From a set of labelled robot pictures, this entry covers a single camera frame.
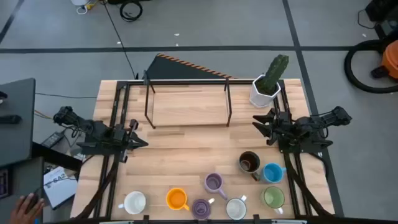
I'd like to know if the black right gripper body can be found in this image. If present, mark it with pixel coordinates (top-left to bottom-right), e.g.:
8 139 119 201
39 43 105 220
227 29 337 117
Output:
266 108 292 146

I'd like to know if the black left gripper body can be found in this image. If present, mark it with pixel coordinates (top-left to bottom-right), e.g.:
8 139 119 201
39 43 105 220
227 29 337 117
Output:
112 119 139 164

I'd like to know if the dark brown mug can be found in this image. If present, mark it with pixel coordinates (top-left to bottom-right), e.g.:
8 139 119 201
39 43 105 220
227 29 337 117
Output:
238 151 262 182

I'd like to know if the light blue mug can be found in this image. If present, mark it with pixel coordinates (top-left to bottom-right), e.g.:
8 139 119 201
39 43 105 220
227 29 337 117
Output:
262 162 287 184

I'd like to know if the orange mug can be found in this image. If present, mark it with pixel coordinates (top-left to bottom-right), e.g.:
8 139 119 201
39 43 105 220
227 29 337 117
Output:
165 187 190 212

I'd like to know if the lilac ribbed mug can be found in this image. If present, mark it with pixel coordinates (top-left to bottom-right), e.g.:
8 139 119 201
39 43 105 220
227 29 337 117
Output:
204 172 228 200

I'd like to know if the blue and white patterned mug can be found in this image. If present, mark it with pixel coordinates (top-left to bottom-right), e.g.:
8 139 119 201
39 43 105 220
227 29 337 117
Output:
225 195 248 221

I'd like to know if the white hexagonal plant pot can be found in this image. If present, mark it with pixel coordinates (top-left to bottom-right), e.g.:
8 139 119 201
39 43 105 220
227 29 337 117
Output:
249 74 282 109

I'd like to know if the green cactus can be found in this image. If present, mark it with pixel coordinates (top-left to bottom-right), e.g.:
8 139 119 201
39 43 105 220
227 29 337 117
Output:
264 54 290 96

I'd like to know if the wooden shelf with black legs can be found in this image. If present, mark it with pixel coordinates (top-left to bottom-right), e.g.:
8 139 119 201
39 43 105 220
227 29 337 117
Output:
143 70 233 129

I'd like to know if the black power adapter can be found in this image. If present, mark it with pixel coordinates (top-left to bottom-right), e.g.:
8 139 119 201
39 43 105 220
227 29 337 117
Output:
40 131 65 149

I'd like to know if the black mat with orange stripes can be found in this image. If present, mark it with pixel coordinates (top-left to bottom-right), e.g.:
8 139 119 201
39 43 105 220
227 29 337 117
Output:
146 53 237 80

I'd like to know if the white box with label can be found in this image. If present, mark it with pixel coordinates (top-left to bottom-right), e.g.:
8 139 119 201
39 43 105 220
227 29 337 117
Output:
42 166 78 210

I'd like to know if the black computer mouse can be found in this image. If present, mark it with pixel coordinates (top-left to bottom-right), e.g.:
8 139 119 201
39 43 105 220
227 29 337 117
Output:
26 192 44 208

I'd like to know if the dark grey low desk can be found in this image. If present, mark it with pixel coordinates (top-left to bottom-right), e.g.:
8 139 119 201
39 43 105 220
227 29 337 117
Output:
0 156 44 224

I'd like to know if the person's hand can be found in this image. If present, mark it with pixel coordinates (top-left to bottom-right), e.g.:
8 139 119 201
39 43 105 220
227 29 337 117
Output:
9 192 46 224

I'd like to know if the dark keypad device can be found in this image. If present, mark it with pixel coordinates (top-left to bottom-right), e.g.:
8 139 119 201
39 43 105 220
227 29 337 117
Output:
0 169 10 200

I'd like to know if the orange vacuum cleaner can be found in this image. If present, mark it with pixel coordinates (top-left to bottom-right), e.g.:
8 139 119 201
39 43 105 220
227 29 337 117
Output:
371 40 398 80

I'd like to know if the black equipment case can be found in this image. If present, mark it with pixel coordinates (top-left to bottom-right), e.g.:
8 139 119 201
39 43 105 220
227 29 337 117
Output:
365 0 398 40

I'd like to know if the dark purple mug white handle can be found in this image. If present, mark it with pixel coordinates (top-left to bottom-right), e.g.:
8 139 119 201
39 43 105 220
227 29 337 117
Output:
191 197 216 221

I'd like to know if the black vacuum hose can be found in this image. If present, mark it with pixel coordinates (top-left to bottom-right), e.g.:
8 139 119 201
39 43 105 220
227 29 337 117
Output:
344 39 398 94

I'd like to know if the long black floor cable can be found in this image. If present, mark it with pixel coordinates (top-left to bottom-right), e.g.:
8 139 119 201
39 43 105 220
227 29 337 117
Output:
101 0 139 80

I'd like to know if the black handle on desk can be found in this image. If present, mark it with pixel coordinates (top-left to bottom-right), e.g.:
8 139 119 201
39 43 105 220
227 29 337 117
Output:
0 114 22 125

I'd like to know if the coiled black cable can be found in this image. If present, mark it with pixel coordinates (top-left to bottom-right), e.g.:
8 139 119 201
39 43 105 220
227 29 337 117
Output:
119 0 144 22

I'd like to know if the thin black cable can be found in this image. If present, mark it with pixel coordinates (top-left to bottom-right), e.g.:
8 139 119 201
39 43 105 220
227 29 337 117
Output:
357 8 377 30

